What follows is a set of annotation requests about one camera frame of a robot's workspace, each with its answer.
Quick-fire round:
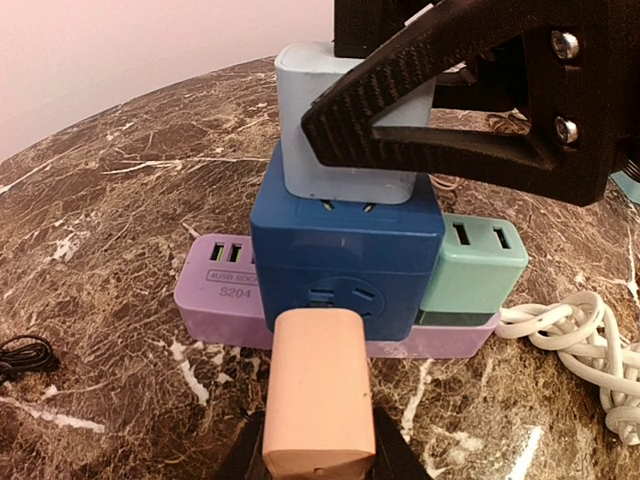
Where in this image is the purple power strip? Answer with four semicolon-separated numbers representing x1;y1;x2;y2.
173;232;640;446

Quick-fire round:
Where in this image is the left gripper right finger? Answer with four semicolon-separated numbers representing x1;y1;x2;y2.
369;407;432;480

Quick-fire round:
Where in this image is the pink charger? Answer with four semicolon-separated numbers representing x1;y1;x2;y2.
262;308;376;479

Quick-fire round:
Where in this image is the teal charger plug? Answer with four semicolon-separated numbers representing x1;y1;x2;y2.
415;213;529;327

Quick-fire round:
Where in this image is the dark blue cube socket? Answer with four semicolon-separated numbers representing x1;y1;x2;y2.
250;148;445;341

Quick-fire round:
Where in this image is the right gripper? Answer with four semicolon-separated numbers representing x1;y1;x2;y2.
301;1;639;206

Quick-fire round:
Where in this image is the teal power strip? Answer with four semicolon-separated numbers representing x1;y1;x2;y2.
611;171;640;205

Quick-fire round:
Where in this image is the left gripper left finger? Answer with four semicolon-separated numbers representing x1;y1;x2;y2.
214;414;268;480

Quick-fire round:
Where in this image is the black charger with cable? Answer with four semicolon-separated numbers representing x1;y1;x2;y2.
1;334;60;384

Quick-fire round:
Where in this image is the light blue charger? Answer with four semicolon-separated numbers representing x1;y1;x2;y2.
273;42;437;207

